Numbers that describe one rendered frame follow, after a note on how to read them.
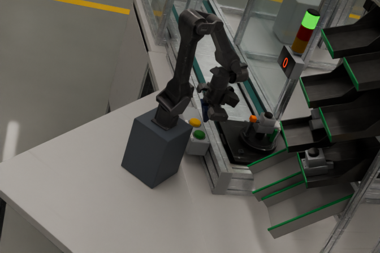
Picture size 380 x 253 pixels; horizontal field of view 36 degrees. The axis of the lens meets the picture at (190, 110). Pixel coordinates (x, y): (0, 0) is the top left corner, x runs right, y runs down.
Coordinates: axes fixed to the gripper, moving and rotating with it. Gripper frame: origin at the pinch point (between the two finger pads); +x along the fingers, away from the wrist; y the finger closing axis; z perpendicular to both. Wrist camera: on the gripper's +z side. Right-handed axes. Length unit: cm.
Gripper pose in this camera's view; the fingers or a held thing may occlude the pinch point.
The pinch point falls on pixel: (207, 113)
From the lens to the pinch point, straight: 200.5
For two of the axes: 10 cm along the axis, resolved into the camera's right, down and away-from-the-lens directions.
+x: -2.8, 8.0, 5.3
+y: -2.3, -5.9, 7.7
